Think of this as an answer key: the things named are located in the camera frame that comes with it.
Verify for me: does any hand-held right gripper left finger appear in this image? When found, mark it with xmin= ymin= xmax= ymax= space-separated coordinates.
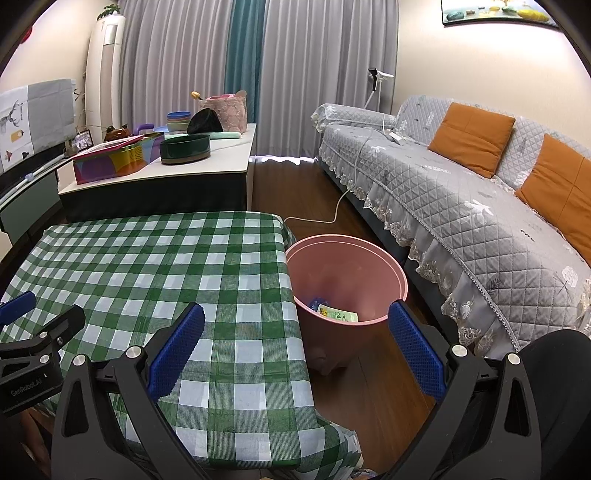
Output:
xmin=51 ymin=302 xmax=213 ymax=480

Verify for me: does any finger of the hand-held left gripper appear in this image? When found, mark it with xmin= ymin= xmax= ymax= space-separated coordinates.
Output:
xmin=0 ymin=305 xmax=86 ymax=370
xmin=0 ymin=291 xmax=37 ymax=326

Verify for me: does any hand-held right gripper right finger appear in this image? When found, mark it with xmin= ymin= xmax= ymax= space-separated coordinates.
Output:
xmin=383 ymin=299 xmax=541 ymax=480

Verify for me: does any pale green printed leaflet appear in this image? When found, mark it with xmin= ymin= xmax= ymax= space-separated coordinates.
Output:
xmin=318 ymin=305 xmax=359 ymax=324

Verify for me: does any pink plastic bin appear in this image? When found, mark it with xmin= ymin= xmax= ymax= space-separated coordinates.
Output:
xmin=285 ymin=234 xmax=409 ymax=374

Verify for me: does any green checked tablecloth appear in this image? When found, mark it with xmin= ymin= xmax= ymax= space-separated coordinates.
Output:
xmin=0 ymin=211 xmax=363 ymax=480

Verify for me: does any dark television cabinet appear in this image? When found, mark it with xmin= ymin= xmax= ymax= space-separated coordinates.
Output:
xmin=0 ymin=157 xmax=63 ymax=250

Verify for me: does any person's dark trouser leg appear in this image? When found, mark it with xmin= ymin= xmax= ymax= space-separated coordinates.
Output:
xmin=522 ymin=330 xmax=591 ymax=480

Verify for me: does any black television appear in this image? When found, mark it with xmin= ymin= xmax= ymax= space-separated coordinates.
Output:
xmin=0 ymin=138 xmax=77 ymax=185

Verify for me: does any grey quilted sofa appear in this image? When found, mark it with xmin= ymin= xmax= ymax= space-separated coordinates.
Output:
xmin=310 ymin=95 xmax=591 ymax=361

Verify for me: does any colourful rectangular box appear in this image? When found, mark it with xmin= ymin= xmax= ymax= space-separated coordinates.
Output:
xmin=70 ymin=131 xmax=166 ymax=185

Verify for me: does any white coffee table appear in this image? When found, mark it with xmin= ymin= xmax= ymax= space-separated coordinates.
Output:
xmin=58 ymin=122 xmax=258 ymax=222

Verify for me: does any brown teapot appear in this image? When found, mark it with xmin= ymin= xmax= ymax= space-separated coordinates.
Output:
xmin=102 ymin=124 xmax=132 ymax=143

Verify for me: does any grey printed television cover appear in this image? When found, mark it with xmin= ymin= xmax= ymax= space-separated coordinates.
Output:
xmin=0 ymin=78 xmax=77 ymax=174

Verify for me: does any dark green round tin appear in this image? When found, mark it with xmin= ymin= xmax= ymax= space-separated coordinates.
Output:
xmin=160 ymin=133 xmax=212 ymax=166

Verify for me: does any orange cushion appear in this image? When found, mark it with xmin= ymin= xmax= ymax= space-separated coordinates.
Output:
xmin=427 ymin=102 xmax=516 ymax=180
xmin=514 ymin=133 xmax=591 ymax=266

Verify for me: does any pale green rolled mat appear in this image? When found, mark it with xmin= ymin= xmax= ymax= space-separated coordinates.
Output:
xmin=164 ymin=131 xmax=243 ymax=141

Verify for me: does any black hat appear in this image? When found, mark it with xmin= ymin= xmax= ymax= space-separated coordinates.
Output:
xmin=187 ymin=107 xmax=225 ymax=136

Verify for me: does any pink fabric basket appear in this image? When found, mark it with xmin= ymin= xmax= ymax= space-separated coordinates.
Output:
xmin=200 ymin=90 xmax=249 ymax=132

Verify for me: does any white standing air conditioner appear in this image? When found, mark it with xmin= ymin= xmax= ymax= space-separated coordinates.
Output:
xmin=84 ymin=14 xmax=127 ymax=139

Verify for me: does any white floor lamp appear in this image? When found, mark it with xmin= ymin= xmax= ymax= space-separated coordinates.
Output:
xmin=368 ymin=67 xmax=394 ymax=112

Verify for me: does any grey curtain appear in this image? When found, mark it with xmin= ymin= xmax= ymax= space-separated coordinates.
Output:
xmin=111 ymin=0 xmax=236 ymax=130
xmin=256 ymin=0 xmax=400 ymax=160

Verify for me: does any teal curtain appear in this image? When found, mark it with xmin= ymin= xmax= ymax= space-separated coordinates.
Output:
xmin=224 ymin=0 xmax=269 ymax=125

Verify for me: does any white power cable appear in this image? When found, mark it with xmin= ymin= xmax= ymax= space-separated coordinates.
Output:
xmin=283 ymin=129 xmax=402 ymax=224

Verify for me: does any small photo frame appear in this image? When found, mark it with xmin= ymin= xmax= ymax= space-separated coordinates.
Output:
xmin=66 ymin=130 xmax=93 ymax=155

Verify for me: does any framed wall picture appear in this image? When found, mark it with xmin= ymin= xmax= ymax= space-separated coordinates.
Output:
xmin=441 ymin=0 xmax=561 ymax=27

